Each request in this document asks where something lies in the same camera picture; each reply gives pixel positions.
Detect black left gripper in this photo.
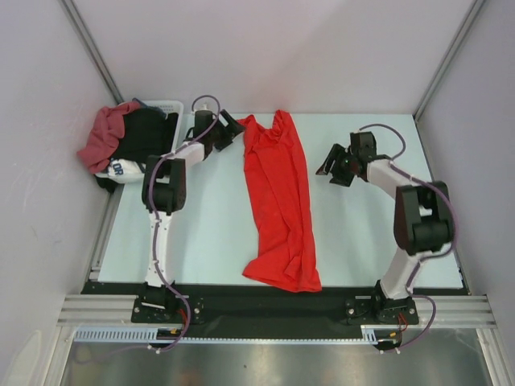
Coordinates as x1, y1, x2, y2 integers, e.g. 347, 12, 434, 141
208, 110, 246, 152

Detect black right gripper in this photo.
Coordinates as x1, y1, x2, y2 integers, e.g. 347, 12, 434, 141
316, 143, 358, 187

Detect red tank top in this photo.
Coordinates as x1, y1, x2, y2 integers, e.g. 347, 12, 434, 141
240, 110, 322, 293

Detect pink garment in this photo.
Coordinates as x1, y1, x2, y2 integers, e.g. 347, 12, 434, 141
76, 101, 141, 175

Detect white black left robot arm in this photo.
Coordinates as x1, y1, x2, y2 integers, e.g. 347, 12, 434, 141
142, 109, 245, 287

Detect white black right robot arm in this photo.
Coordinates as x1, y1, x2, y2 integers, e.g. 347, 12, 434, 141
316, 130, 457, 322

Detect white plastic laundry basket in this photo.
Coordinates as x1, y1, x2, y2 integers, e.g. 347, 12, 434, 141
95, 99, 185, 185

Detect black garment in basket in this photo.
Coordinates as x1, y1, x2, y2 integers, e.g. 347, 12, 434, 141
96, 108, 180, 193

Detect white garment blue letters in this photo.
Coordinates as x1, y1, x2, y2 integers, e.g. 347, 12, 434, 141
107, 158, 146, 181

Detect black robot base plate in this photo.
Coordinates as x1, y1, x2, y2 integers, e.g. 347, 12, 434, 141
80, 281, 419, 341

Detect white slotted cable duct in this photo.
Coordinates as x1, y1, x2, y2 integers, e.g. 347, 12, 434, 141
74, 326, 399, 345

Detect left aluminium corner post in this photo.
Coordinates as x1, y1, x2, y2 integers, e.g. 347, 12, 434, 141
57, 0, 124, 104

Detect aluminium corner post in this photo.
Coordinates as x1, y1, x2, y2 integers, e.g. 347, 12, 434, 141
413, 0, 488, 124
57, 0, 124, 104

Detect right aluminium corner post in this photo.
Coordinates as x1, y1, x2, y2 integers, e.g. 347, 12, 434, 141
413, 0, 488, 124

